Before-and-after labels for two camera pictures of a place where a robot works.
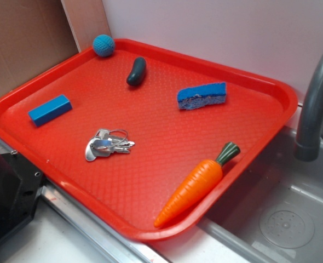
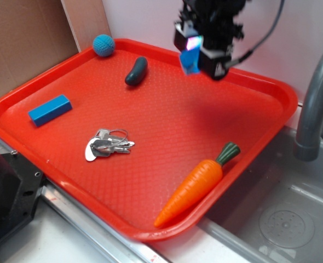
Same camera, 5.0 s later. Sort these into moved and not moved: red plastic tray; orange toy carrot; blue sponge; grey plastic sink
Moved: blue sponge
Not moved: red plastic tray; orange toy carrot; grey plastic sink
